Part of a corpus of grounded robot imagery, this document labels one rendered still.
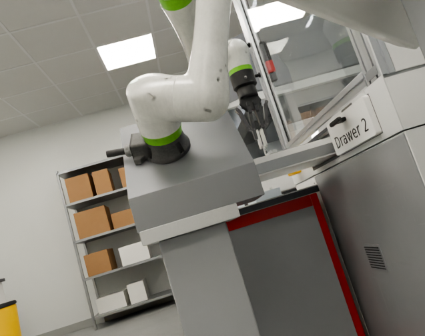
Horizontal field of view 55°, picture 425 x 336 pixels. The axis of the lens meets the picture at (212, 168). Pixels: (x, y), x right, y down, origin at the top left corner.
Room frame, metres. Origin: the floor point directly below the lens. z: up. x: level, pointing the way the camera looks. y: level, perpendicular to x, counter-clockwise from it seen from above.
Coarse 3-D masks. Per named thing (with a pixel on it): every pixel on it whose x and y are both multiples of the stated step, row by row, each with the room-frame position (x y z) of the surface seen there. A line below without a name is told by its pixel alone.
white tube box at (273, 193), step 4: (276, 188) 1.73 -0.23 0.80; (264, 192) 1.71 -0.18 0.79; (268, 192) 1.72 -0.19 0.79; (272, 192) 1.72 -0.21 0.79; (276, 192) 1.73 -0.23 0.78; (280, 192) 1.74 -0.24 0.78; (264, 196) 1.71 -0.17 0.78; (268, 196) 1.71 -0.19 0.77; (272, 196) 1.72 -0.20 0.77; (276, 196) 1.73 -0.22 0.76; (256, 200) 1.69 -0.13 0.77; (260, 200) 1.70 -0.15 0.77; (248, 204) 1.77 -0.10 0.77
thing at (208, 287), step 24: (192, 216) 1.14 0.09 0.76; (216, 216) 1.15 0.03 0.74; (144, 240) 1.13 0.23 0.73; (168, 240) 1.17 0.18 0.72; (192, 240) 1.18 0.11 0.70; (216, 240) 1.19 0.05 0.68; (168, 264) 1.17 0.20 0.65; (192, 264) 1.18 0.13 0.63; (216, 264) 1.18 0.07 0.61; (192, 288) 1.18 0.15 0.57; (216, 288) 1.18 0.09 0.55; (240, 288) 1.19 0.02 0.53; (192, 312) 1.17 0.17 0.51; (216, 312) 1.18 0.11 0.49; (240, 312) 1.19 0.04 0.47
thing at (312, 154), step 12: (312, 144) 1.40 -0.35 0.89; (324, 144) 1.40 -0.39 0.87; (264, 156) 1.38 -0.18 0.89; (276, 156) 1.39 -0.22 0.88; (288, 156) 1.39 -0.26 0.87; (300, 156) 1.39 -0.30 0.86; (312, 156) 1.40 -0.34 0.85; (324, 156) 1.40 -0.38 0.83; (264, 168) 1.38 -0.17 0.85; (276, 168) 1.38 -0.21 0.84; (288, 168) 1.42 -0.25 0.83; (300, 168) 1.56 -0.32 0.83; (264, 180) 1.60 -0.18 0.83
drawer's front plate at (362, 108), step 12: (348, 108) 1.17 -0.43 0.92; (360, 108) 1.10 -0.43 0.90; (372, 108) 1.07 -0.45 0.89; (348, 120) 1.19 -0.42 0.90; (360, 120) 1.13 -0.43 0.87; (372, 120) 1.07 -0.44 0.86; (336, 132) 1.30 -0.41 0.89; (360, 132) 1.15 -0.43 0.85; (372, 132) 1.09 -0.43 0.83; (348, 144) 1.25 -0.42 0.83; (360, 144) 1.20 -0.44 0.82
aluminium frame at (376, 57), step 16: (240, 0) 1.91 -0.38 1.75; (240, 16) 1.95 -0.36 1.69; (352, 32) 1.04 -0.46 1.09; (256, 48) 1.92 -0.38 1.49; (368, 48) 1.00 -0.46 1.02; (384, 48) 0.99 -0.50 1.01; (400, 48) 0.99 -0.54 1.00; (256, 64) 1.95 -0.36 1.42; (368, 64) 1.02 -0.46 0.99; (384, 64) 0.99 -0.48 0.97; (400, 64) 0.99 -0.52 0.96; (416, 64) 1.00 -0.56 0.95; (352, 80) 1.13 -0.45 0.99; (368, 80) 1.05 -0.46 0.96; (272, 96) 1.92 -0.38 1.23; (336, 96) 1.25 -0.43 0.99; (352, 96) 1.15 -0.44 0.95; (272, 112) 1.96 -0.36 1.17; (320, 112) 1.41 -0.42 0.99; (336, 112) 1.29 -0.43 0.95; (304, 128) 1.61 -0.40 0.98; (288, 144) 1.87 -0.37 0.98
